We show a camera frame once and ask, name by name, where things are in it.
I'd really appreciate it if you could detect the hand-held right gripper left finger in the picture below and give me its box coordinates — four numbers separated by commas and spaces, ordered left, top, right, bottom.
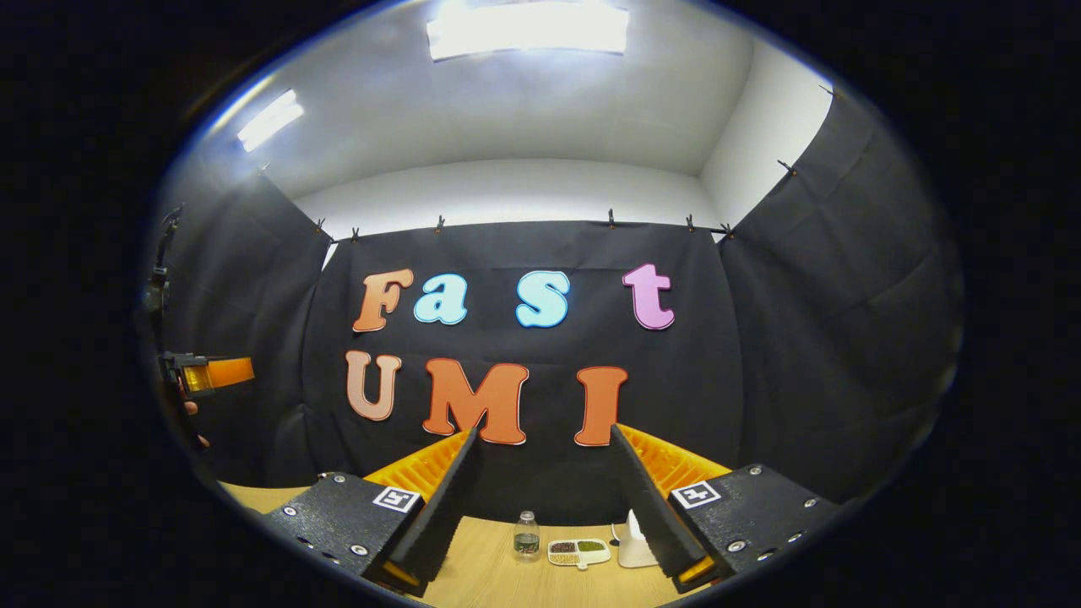
262, 426, 480, 597

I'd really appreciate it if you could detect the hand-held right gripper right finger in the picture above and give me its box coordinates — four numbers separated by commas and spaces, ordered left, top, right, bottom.
610, 422, 842, 594

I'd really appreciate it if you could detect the white toaster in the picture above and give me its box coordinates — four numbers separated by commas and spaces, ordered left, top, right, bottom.
616, 508, 660, 569

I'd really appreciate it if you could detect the white divided bean dish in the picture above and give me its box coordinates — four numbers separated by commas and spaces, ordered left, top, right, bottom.
546, 537, 612, 572

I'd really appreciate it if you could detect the clear plastic water bottle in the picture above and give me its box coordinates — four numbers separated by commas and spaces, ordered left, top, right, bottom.
512, 509, 542, 563

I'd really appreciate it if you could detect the narrow ceiling light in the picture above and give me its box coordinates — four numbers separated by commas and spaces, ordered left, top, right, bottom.
236, 89, 307, 154

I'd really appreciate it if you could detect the row of black cloth clips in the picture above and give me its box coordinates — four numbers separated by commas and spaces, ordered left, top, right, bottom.
253, 80, 839, 247

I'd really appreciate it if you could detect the large rectangular ceiling light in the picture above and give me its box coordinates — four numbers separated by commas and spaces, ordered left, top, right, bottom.
426, 0, 631, 62

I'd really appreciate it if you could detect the black camera stand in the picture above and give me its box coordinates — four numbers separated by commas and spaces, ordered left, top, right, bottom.
140, 202, 186, 340

